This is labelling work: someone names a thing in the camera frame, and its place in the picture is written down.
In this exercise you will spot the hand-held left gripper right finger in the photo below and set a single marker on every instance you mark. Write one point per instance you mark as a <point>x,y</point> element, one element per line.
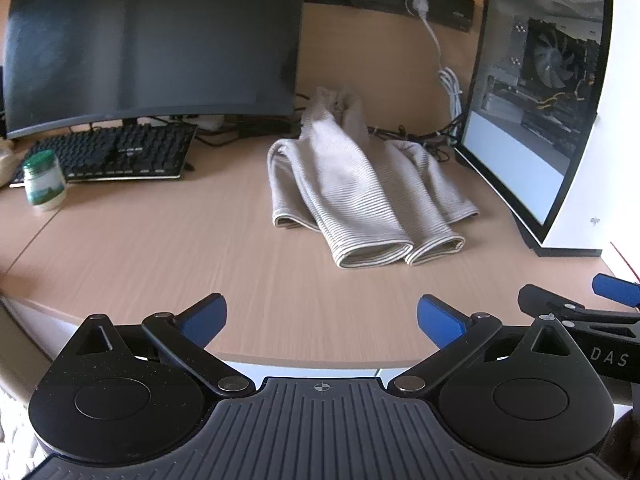
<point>440,319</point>

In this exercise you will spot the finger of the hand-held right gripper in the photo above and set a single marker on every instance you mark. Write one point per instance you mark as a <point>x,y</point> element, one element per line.
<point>617,290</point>
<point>542,297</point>

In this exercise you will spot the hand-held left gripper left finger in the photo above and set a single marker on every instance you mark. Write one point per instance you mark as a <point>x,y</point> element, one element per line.
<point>209,312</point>

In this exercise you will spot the striped knit garment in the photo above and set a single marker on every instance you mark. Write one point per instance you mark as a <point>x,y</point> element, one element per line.
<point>350,185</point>

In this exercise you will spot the thin red stick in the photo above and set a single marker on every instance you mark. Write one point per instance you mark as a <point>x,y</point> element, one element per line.
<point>624,260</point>

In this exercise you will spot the white glass-sided computer case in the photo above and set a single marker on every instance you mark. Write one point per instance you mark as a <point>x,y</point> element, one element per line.
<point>580,200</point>

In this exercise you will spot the black computer keyboard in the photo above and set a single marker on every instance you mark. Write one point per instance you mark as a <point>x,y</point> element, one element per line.
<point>110,152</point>

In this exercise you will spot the white jar with green lid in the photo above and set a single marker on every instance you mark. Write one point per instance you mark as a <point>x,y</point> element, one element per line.
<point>44,182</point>

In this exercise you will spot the white quilted fabric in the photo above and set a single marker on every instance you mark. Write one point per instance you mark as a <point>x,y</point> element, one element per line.
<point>12,435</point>

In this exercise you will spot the beige object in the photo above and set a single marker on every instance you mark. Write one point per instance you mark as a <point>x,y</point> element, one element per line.
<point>7,162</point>

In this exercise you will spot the black curved computer monitor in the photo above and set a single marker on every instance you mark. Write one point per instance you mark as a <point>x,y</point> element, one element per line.
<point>150,40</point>

